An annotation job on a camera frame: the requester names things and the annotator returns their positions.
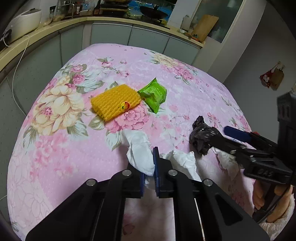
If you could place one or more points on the metal spice rack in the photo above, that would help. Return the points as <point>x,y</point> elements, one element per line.
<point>69,8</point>

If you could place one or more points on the yellow foam net with sticker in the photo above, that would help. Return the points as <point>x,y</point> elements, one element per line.
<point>113,102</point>

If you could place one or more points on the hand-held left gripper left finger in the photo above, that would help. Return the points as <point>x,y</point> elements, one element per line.
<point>142,185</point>

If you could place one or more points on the green snack packet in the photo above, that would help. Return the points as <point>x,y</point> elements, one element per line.
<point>153,96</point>

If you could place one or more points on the wooden cutting board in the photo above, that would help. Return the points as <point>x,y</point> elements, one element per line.
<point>204,26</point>

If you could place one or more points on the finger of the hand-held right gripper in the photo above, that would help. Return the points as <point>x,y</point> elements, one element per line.
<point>222,140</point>
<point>238,134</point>

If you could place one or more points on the frosted glass window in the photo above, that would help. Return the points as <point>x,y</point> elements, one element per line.
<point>222,18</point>

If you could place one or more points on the person's right forearm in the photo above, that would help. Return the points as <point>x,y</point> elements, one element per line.
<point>279,229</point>

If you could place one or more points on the kitchen counter with cabinets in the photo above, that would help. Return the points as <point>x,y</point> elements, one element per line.
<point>111,32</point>

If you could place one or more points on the black gas stove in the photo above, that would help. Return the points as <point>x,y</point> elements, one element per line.
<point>159,22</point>

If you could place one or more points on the black wok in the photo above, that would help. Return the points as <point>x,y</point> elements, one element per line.
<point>153,12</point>

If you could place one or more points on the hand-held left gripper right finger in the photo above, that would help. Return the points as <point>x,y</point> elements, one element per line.
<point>156,166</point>

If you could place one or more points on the person's right hand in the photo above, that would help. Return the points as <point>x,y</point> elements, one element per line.
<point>282,199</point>

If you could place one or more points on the brown hanging paper bag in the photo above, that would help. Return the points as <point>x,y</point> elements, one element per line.
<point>277,78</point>

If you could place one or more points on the crumpled cream tissue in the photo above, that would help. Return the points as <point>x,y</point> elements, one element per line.
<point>227,162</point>

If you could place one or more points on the blue printed splash panel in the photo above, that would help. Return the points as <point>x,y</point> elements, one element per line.
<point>134,2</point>

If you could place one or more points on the dark wrapper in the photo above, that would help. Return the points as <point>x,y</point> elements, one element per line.
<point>198,139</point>

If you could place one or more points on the white rice cooker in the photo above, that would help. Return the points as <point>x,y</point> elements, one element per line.
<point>23,23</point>

